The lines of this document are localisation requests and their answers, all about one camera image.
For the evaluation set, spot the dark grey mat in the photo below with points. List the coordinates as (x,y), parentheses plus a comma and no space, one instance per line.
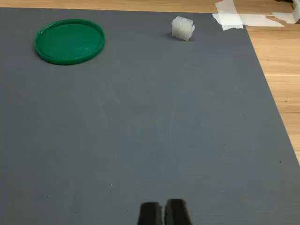
(150,122)

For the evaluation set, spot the small white plastic terminal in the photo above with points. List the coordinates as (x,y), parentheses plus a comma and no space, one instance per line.
(182,28)

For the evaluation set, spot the round green lid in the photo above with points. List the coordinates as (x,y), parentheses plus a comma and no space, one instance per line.
(69,42)

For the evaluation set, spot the white tape piece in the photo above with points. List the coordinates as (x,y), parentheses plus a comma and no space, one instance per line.
(289,17)
(230,20)

